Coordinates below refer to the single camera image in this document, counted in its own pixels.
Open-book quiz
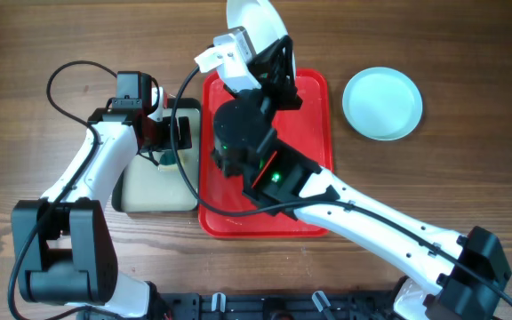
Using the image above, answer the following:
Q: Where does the white round plate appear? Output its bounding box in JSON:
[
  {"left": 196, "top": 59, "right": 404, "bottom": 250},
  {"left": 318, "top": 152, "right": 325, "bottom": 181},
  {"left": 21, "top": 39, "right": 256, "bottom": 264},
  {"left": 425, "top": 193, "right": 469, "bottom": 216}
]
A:
[{"left": 225, "top": 0, "right": 297, "bottom": 92}]

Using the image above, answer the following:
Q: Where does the light blue plate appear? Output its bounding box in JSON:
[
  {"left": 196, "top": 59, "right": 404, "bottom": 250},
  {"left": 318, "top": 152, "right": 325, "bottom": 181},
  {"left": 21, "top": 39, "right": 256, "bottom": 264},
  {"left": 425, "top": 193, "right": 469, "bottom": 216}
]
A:
[{"left": 341, "top": 67, "right": 423, "bottom": 141}]

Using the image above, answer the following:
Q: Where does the green and yellow sponge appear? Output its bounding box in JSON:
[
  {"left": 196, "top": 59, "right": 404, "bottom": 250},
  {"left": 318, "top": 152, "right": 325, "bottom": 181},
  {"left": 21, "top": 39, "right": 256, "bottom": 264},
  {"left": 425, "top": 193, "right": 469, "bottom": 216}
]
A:
[{"left": 157, "top": 150, "right": 178, "bottom": 172}]

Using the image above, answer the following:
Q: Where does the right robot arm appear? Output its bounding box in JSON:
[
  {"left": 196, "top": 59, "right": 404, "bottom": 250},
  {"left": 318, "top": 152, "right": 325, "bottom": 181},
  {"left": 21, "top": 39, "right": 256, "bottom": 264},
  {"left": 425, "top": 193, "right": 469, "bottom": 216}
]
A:
[{"left": 200, "top": 29, "right": 512, "bottom": 319}]

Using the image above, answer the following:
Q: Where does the red plastic tray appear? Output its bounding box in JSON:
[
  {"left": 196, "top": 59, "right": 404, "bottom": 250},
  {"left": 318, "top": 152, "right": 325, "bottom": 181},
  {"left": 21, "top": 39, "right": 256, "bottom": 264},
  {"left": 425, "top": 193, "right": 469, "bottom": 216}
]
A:
[{"left": 198, "top": 68, "right": 333, "bottom": 238}]

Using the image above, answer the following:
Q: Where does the black tray with soapy water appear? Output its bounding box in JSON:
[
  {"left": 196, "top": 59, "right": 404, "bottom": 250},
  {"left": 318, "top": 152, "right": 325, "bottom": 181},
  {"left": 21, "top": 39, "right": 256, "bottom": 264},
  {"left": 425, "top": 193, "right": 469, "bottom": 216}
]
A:
[{"left": 111, "top": 98, "right": 201, "bottom": 213}]

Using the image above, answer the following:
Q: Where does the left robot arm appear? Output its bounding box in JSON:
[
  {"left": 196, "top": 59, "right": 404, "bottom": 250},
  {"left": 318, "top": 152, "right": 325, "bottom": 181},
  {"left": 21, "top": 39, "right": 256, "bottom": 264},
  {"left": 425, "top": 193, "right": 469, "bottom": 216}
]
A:
[{"left": 7, "top": 71, "right": 172, "bottom": 319}]

